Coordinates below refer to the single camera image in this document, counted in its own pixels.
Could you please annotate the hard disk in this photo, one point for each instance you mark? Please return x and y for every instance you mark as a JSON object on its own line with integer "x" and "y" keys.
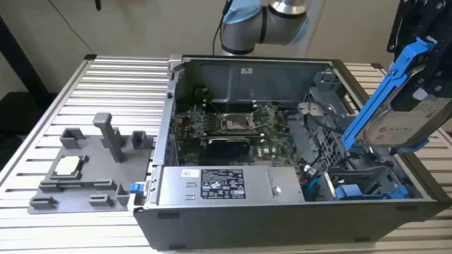
{"x": 394, "y": 127}

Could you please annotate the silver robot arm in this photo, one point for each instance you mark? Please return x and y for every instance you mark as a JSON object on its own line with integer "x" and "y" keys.
{"x": 242, "y": 29}

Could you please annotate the grey metal disk bay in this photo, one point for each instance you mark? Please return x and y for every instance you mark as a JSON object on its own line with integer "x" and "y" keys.
{"x": 324, "y": 137}

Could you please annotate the empty blue disk carrier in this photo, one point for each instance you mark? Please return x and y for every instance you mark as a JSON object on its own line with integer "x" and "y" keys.
{"x": 346, "y": 191}

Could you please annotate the green motherboard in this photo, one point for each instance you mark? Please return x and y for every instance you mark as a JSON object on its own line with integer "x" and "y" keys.
{"x": 274, "y": 150}

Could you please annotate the CPU socket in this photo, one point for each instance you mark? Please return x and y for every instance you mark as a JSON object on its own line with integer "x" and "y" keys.
{"x": 234, "y": 124}

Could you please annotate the thin metal locking lever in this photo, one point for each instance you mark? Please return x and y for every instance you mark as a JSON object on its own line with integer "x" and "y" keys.
{"x": 214, "y": 108}

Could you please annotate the black graphics card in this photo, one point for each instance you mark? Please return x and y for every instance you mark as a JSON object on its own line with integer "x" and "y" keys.
{"x": 226, "y": 146}

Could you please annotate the silver power supply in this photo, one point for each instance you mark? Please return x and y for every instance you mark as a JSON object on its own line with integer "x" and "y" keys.
{"x": 257, "y": 185}

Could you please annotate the black PC case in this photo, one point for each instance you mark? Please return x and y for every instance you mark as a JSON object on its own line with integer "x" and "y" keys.
{"x": 246, "y": 227}

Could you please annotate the blue case latch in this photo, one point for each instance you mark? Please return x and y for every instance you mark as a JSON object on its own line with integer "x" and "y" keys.
{"x": 136, "y": 188}

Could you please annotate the grey parts rack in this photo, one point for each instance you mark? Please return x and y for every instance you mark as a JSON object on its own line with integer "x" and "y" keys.
{"x": 98, "y": 164}

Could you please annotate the silver CPU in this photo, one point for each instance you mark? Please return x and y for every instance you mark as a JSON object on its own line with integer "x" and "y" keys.
{"x": 68, "y": 164}

